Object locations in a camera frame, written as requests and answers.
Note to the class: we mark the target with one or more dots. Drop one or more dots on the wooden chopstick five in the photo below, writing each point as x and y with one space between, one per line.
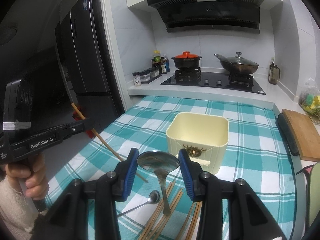
189 227

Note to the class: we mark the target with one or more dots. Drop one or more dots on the dark soy sauce bottle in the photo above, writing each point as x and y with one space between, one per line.
163 66

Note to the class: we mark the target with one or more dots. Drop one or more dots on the glass teapot with dark handle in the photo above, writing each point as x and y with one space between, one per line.
274 73

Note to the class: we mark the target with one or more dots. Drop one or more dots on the teal white checkered tablecloth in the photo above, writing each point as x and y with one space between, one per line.
255 152

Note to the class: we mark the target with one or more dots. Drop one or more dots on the wooden chopstick six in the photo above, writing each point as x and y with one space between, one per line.
197 221

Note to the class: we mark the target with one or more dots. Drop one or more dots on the black refrigerator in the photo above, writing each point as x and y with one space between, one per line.
79 53

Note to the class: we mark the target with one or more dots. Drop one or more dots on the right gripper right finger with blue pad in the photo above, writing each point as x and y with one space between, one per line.
195 179

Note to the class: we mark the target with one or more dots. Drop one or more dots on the black glass gas stove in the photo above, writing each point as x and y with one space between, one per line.
197 78

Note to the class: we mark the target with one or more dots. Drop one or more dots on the spice jar rack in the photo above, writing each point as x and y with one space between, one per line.
149 75

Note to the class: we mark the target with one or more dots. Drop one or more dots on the cream plastic utensil container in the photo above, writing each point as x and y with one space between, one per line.
205 137

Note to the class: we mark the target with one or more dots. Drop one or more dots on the wooden chopstick one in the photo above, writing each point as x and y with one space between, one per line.
155 214

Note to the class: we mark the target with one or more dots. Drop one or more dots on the red object on floor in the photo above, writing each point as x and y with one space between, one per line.
77 115

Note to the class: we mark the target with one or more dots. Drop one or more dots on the black clay pot orange lid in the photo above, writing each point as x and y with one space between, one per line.
186 60

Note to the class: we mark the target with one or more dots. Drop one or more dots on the wooden chopstick three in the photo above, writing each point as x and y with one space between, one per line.
163 221

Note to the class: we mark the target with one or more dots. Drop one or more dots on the wooden cutting board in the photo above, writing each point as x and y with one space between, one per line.
304 133

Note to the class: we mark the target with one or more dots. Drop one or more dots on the black wok with glass lid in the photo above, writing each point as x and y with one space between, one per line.
237 64

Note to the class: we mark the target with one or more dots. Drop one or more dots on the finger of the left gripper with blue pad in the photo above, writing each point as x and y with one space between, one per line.
79 126

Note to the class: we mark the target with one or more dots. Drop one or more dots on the small steel spoon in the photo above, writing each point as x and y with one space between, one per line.
154 198

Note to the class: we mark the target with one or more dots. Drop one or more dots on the plastic bag with colourful items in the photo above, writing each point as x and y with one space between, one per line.
309 100

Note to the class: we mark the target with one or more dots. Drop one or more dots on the blue label sauce bottle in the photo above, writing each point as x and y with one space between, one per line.
166 62

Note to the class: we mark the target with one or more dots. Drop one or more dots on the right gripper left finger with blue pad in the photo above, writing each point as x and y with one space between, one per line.
126 172

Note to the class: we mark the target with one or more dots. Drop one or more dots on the large steel ladle spoon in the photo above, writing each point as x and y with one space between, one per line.
161 164

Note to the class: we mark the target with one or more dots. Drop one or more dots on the wooden chopstick four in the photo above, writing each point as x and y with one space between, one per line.
185 222

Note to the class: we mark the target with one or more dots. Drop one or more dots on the wooden chopstick two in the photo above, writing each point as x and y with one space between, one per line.
156 224

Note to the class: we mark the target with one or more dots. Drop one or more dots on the black range hood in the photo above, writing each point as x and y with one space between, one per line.
235 15

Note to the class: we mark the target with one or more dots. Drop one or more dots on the white spice shaker jar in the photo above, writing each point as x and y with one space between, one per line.
136 79

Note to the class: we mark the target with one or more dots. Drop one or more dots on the white fuzzy left sleeve forearm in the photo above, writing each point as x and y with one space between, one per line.
15 211

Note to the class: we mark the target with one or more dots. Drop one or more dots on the person's left hand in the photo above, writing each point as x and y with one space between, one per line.
34 178

